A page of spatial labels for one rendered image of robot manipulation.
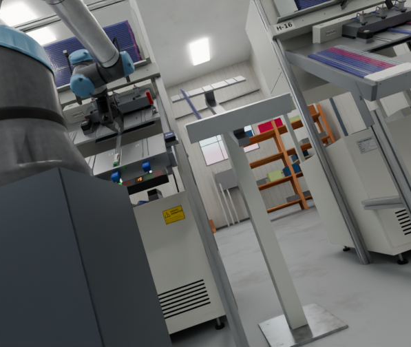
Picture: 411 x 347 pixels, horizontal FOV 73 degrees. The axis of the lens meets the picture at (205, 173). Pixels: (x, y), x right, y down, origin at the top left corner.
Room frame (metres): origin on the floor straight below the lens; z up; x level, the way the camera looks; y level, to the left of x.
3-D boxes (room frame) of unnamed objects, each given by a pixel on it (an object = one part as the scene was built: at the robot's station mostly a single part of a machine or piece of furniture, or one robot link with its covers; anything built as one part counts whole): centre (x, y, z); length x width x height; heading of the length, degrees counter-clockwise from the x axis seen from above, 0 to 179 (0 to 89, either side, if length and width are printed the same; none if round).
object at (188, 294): (1.57, 0.45, 0.31); 0.70 x 0.65 x 0.62; 92
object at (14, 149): (0.34, 0.21, 0.60); 0.15 x 0.15 x 0.10
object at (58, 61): (1.45, 0.39, 1.52); 0.51 x 0.13 x 0.27; 92
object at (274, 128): (6.43, -1.83, 1.09); 2.31 x 0.61 x 2.17; 89
